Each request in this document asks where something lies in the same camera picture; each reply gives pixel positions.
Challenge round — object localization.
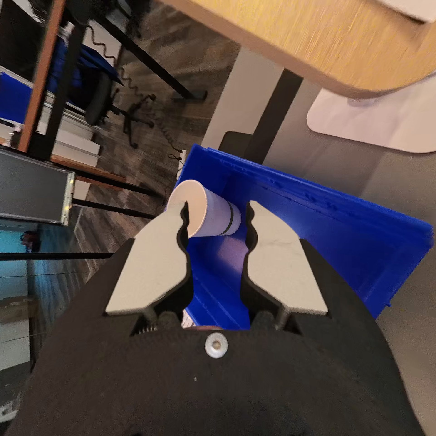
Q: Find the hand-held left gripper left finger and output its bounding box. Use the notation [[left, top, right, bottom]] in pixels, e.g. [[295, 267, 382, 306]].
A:
[[105, 201, 195, 322]]

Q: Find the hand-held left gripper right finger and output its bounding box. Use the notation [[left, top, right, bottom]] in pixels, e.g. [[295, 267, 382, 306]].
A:
[[240, 200, 329, 329]]

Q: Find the blue plastic bin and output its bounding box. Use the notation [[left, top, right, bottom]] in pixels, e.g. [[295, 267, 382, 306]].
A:
[[174, 143, 435, 331]]

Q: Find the white paper cup green band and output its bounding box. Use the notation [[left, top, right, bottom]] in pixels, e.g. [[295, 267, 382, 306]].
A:
[[167, 179, 242, 238]]

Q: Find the brown-edged desk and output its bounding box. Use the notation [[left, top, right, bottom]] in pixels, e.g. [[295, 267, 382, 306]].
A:
[[17, 0, 89, 161], [50, 154, 161, 219]]

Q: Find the white desk foot plate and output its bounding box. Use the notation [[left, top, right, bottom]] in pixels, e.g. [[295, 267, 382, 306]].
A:
[[307, 73, 436, 154]]

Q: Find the black-framed desk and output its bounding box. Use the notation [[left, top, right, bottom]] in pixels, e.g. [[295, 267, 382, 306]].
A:
[[68, 0, 208, 102]]

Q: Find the wooden desk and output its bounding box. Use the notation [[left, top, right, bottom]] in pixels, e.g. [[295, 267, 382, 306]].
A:
[[160, 0, 436, 99]]

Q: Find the black metal-edged case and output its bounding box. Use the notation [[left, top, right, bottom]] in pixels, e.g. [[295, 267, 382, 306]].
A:
[[0, 148, 76, 226]]

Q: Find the black office chair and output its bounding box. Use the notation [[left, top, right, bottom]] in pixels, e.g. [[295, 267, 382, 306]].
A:
[[83, 73, 157, 149]]

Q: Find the blue storage bin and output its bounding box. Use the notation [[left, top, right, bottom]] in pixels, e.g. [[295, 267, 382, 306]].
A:
[[0, 72, 35, 120]]

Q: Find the black coiled cable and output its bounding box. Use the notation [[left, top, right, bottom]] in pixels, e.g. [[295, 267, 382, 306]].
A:
[[85, 27, 186, 162]]

